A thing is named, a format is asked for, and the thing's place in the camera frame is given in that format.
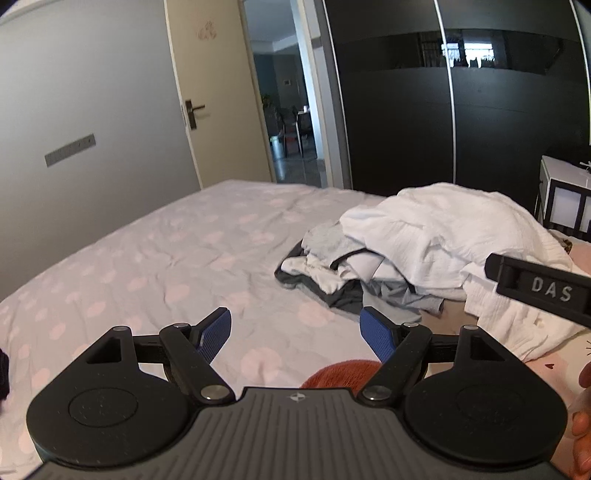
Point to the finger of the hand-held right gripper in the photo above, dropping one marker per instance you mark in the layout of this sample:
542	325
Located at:
498	265

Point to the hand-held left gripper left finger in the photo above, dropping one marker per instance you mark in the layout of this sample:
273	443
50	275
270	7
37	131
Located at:
214	334

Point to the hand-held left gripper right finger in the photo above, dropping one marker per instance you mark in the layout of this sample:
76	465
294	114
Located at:
376	334

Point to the white crinkle shirt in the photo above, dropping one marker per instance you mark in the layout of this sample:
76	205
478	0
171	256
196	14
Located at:
443	226

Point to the grey and white clothes pile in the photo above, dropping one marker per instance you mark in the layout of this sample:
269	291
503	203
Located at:
341	297

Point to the person's right hand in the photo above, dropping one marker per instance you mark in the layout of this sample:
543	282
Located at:
584	429

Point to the blue-grey garment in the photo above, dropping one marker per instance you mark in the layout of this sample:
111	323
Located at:
406	300

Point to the orange cloth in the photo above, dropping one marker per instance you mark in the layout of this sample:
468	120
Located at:
341	374

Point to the pink printed pillow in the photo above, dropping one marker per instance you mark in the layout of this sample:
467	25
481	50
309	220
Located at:
558	369

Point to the white t-shirt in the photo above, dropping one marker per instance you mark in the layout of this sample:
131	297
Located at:
309	272

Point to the bed with pink dotted sheet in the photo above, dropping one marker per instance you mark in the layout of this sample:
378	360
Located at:
152	258

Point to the white nightstand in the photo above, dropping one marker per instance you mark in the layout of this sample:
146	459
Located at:
561	184

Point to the light grey garment black trim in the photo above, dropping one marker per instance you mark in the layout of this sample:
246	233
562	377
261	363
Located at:
330	240

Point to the black sliding wardrobe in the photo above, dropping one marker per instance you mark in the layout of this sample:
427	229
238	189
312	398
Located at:
397	120

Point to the silver trash can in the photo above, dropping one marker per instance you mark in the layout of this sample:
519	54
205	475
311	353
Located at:
276	147

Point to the black folded garment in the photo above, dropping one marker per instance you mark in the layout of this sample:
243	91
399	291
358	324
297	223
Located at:
3	374

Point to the dark dining chair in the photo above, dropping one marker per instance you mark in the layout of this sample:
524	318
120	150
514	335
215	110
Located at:
291	131

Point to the potted plant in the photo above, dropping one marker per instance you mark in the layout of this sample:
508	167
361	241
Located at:
268	108

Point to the beige room door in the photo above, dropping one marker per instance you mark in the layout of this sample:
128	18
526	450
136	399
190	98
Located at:
217	83

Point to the grey wall switch panel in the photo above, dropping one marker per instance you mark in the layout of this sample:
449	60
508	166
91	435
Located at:
69	150

